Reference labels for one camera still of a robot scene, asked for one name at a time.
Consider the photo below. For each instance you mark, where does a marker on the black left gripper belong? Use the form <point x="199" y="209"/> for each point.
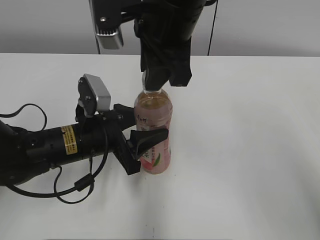
<point x="103" y="134"/>

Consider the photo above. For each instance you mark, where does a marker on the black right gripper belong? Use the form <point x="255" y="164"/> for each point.
<point x="165" y="47"/>

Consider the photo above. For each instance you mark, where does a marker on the white bottle cap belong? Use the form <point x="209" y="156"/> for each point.
<point x="144" y="80"/>

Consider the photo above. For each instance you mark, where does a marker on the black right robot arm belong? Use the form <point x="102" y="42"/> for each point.
<point x="186" y="8"/>

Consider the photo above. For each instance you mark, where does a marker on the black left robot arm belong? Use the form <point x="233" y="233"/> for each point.
<point x="26" y="154"/>

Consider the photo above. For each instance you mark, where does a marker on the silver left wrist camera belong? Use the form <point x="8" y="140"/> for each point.
<point x="93" y="95"/>

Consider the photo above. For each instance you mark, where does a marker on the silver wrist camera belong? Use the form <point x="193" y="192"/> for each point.
<point x="106" y="18"/>
<point x="93" y="95"/>

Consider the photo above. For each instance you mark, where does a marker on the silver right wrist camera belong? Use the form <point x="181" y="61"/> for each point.
<point x="106" y="18"/>

